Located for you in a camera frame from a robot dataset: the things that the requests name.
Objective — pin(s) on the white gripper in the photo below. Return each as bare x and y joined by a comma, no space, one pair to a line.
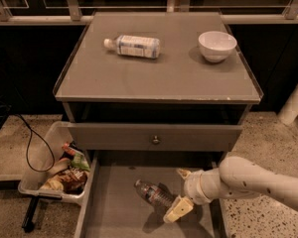
193,186

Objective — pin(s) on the clear water bottle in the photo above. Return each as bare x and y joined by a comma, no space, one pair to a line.
153,194

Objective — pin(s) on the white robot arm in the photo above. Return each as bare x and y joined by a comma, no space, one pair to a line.
234,178

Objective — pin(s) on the brass drawer knob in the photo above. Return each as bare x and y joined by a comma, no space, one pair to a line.
155,140

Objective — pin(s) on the grey open middle drawer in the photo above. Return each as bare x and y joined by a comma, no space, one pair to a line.
113,209

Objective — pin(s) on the grey drawer cabinet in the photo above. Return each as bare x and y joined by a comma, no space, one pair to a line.
178,87

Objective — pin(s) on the grey top drawer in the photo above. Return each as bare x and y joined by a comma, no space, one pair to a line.
137,137

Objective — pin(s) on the white labelled plastic bottle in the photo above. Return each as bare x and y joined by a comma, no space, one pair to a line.
134,46

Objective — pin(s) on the green snack bag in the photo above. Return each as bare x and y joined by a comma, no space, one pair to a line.
76,157

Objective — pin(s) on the brown snack bag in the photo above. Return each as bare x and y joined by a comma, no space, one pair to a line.
68,181

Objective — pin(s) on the clear plastic bin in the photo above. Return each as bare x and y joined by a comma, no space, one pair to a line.
42,157

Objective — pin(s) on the white ceramic bowl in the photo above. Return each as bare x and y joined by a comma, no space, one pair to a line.
216,46

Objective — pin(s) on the metal window railing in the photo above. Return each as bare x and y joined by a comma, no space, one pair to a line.
78,12

